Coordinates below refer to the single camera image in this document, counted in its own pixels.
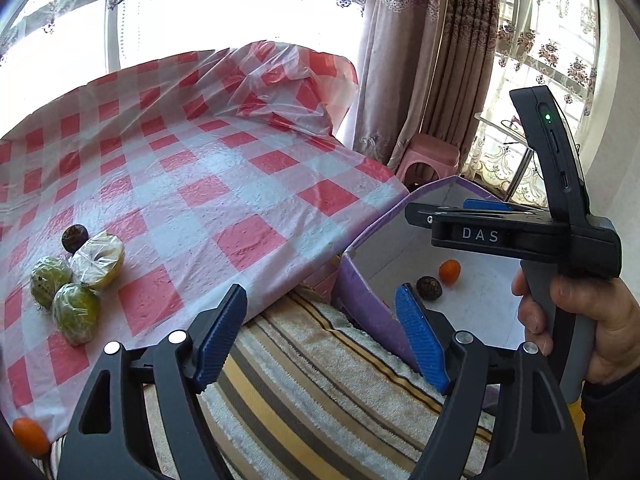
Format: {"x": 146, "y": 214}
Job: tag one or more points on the green fruit half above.
{"x": 75, "y": 310}
{"x": 48, "y": 275}

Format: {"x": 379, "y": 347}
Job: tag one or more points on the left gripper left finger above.
{"x": 132, "y": 394}

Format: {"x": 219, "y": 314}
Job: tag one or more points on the yellow apple half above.
{"x": 99, "y": 261}

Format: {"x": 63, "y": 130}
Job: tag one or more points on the red checkered plastic tablecloth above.
{"x": 212, "y": 167}

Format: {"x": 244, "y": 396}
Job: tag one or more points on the wrinkled dark passion fruit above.
{"x": 429, "y": 288}

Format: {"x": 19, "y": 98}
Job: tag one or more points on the striped sofa towel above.
{"x": 304, "y": 394}

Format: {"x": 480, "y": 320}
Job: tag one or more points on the pink plastic stool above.
{"x": 441, "y": 156}

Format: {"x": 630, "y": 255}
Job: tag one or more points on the beige patterned curtain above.
{"x": 424, "y": 68}

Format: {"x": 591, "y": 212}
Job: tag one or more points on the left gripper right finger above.
{"x": 534, "y": 436}

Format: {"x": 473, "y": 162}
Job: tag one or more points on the purple white cardboard box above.
{"x": 472, "y": 290}

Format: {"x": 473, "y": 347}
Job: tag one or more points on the orange fruit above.
{"x": 31, "y": 437}
{"x": 449, "y": 272}

